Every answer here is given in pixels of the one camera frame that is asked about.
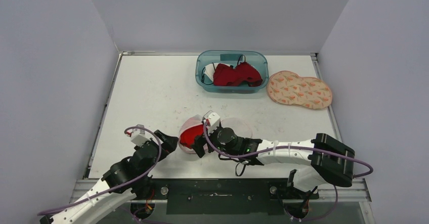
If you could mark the teal plastic bin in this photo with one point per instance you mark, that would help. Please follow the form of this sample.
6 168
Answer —
208 61

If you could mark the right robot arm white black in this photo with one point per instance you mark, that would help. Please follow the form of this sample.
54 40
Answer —
323 160

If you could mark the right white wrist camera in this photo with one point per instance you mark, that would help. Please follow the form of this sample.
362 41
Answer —
212 119

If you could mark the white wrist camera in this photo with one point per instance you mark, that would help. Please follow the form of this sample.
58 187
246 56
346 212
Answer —
137 135
212 119

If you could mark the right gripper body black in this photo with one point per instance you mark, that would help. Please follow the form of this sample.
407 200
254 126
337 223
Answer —
207 142

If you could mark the floral mesh laundry bag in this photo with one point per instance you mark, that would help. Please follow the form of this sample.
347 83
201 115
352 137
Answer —
288 88

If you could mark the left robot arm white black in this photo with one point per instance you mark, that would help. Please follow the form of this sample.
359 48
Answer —
100 199

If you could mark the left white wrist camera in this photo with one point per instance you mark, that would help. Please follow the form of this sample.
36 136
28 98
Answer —
137 135

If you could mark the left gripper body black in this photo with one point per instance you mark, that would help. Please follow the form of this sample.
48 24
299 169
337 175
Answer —
144 175

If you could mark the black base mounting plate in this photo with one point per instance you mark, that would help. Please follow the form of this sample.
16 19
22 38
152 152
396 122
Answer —
223 196

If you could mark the pink round mesh laundry bag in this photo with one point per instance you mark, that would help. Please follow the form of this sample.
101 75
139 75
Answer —
193 127

